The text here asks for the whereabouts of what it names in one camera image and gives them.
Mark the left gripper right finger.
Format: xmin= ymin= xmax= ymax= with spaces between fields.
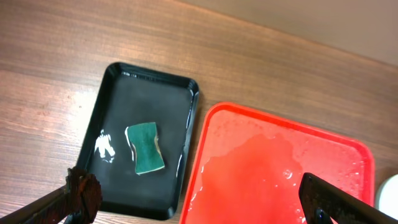
xmin=298 ymin=172 xmax=397 ymax=224

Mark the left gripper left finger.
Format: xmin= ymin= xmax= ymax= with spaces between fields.
xmin=1 ymin=167 xmax=103 ymax=224

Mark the light blue plate top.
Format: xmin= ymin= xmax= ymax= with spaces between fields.
xmin=375 ymin=174 xmax=398 ymax=219

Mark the yellow green sponge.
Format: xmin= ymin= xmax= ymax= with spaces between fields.
xmin=124 ymin=122 xmax=165 ymax=175

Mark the red plastic tray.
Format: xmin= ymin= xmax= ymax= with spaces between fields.
xmin=180 ymin=103 xmax=374 ymax=223

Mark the black water basin tray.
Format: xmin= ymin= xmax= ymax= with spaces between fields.
xmin=76 ymin=62 xmax=200 ymax=220

